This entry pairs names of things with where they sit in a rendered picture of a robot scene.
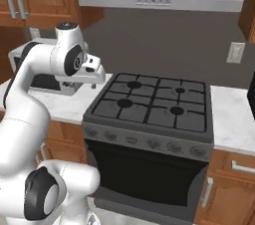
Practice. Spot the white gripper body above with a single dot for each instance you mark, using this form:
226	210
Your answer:
87	77

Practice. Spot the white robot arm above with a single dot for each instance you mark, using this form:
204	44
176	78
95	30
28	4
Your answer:
23	129

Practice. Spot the silver toaster oven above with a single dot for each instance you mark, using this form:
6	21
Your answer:
46	84

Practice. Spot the black oven door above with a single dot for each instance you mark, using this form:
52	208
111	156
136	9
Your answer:
146	176

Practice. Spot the grey stove knob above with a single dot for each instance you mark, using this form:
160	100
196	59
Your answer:
90	132
174	147
197	151
153	143
110	135

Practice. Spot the grey stove with black grates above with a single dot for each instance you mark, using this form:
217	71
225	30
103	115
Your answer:
149	103

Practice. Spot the wooden base cupboard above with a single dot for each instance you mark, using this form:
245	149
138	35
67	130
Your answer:
66	142

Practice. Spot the wooden drawer front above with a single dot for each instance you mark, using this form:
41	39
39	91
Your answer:
225	166

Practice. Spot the black appliance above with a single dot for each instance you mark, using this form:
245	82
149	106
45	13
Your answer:
252	91

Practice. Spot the wooden base cupboard door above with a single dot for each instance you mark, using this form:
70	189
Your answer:
229	202

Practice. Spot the white wall socket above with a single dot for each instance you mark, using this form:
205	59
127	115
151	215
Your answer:
235	52
34	33

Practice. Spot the wooden wall cupboard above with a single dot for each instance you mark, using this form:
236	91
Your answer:
249	6

